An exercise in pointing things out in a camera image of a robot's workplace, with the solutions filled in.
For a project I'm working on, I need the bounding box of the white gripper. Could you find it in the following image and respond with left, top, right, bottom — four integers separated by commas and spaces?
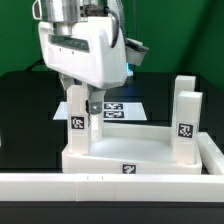
37, 16, 150, 116

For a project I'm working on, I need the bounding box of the white desk top tray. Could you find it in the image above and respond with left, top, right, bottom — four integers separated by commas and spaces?
62, 123, 202, 175

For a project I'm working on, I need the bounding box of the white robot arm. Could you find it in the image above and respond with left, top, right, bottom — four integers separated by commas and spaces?
32, 0, 149, 114

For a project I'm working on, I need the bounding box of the sheet of fiducial tags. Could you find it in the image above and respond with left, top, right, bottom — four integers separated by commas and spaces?
53, 102, 146, 121

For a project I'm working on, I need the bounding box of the white L-shaped fence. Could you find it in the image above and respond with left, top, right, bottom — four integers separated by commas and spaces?
0, 131, 224, 203

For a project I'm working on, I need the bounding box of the black cable with connector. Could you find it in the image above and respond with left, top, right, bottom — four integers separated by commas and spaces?
24, 59, 48, 72

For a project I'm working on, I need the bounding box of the grey braided cable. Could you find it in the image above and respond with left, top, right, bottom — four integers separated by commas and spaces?
83, 0, 131, 49

